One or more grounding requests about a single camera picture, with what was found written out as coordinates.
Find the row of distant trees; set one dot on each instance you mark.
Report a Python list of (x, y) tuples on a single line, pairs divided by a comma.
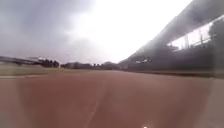
[(90, 65)]

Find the red running track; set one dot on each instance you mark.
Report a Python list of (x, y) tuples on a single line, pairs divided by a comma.
[(110, 100)]

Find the large grandstand building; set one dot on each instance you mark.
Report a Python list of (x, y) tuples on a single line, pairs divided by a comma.
[(173, 53)]

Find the grass field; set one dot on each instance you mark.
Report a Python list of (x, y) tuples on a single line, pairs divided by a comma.
[(20, 70)]

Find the low distant building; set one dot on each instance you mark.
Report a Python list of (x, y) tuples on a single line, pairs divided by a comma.
[(16, 60)]

